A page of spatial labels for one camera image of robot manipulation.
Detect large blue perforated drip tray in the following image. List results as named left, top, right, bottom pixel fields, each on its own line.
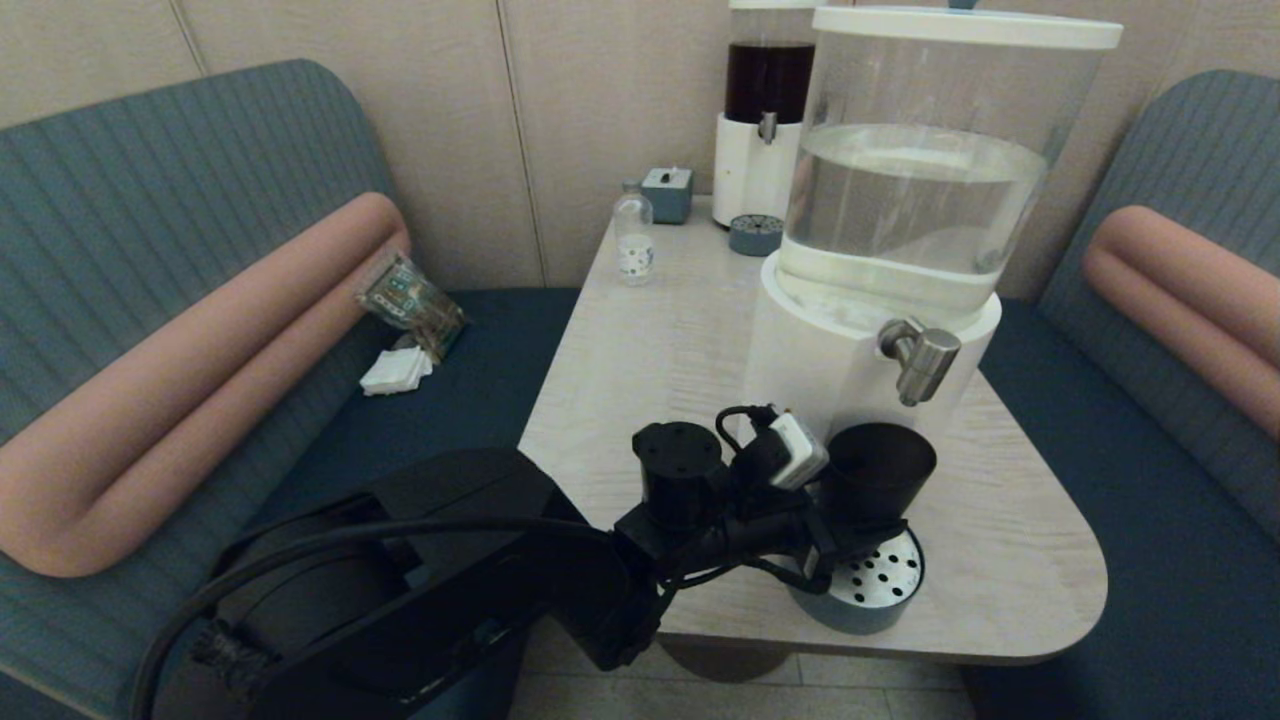
left=788, top=525, right=925, bottom=635

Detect clear plastic snack bag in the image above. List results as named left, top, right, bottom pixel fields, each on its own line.
left=355, top=252, right=469, bottom=361

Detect large clear water dispenser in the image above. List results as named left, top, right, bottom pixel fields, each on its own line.
left=742, top=5, right=1124, bottom=471

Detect small dark drink dispenser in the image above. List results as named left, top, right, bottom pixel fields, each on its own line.
left=712, top=0, right=829, bottom=231

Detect black plastic cup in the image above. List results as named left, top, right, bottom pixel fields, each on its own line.
left=820, top=422, right=939, bottom=536

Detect white paper napkins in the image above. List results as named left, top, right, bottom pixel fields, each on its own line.
left=360, top=343, right=435, bottom=396

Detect silver water dispenser tap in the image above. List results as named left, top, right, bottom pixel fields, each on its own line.
left=878, top=318, right=962, bottom=407

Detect black left camera cable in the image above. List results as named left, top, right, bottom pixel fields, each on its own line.
left=130, top=404, right=836, bottom=720

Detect pink bolster cushion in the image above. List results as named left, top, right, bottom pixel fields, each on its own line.
left=1080, top=205, right=1280, bottom=444
left=0, top=192, right=413, bottom=578

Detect small clear plastic bottle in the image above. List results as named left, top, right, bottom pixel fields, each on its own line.
left=614, top=181, right=656, bottom=286

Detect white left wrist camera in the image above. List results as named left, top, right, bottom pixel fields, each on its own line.
left=766, top=411, right=831, bottom=492

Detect small blue drip tray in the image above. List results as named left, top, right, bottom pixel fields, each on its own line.
left=728, top=214, right=786, bottom=258

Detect golden table pedestal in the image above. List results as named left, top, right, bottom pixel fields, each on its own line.
left=655, top=640, right=801, bottom=686

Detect blue upholstered bench sofa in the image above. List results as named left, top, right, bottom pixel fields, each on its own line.
left=960, top=68, right=1280, bottom=720
left=0, top=58, right=581, bottom=720

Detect teal tissue box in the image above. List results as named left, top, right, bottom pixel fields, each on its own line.
left=642, top=166, right=694, bottom=225

